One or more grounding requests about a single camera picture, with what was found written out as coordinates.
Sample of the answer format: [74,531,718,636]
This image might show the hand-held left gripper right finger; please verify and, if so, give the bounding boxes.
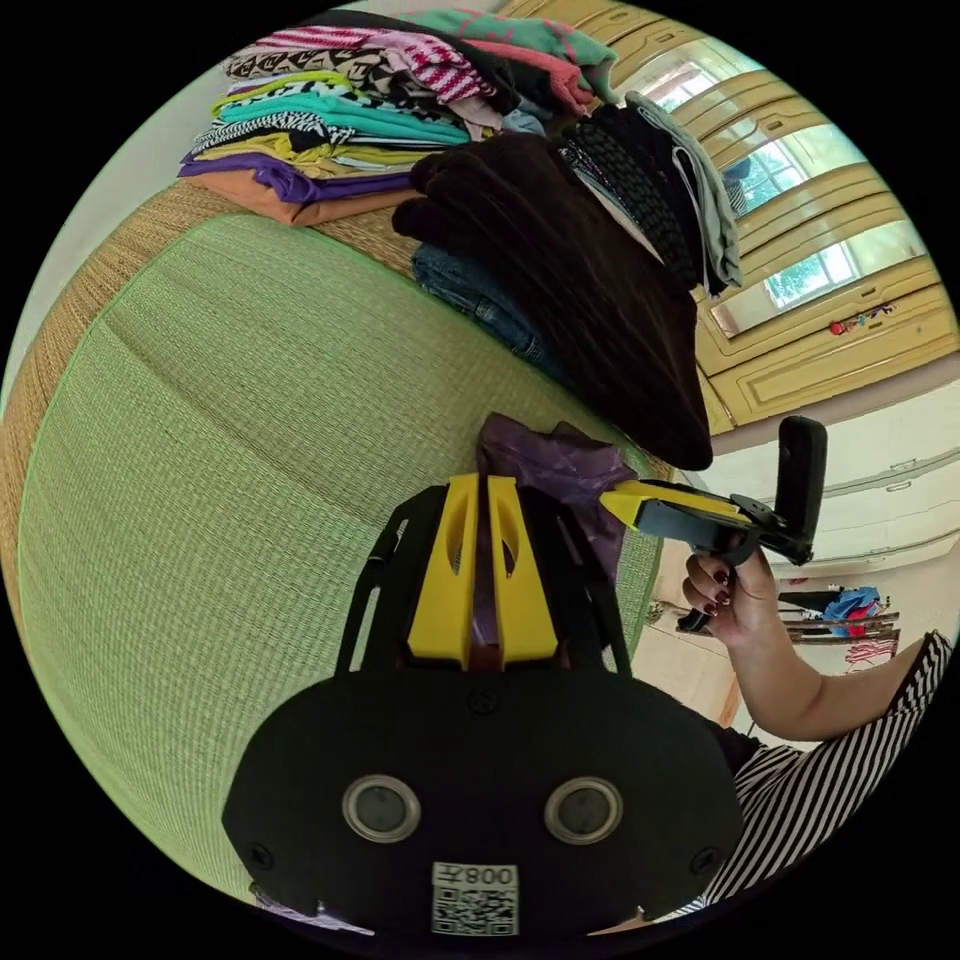
[487,476,559,670]

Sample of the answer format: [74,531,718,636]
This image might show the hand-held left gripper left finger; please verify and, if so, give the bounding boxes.
[407,473,482,663]

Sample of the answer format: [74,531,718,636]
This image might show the purple pants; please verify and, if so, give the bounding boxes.
[251,414,640,937]

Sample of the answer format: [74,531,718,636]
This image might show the person's right forearm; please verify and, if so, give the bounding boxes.
[721,628,933,753]

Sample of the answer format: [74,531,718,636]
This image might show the person's right hand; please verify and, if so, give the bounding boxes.
[680,547,790,654]

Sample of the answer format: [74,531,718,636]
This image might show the pile of clothes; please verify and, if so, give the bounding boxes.
[176,7,745,474]

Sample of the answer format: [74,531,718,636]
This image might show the bed with green woven mat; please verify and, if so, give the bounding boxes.
[0,179,678,910]

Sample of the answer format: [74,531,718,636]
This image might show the yellow cupboard with mirrors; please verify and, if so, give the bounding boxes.
[491,0,960,440]

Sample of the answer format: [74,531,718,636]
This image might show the person's body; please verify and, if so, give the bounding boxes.
[650,628,958,928]

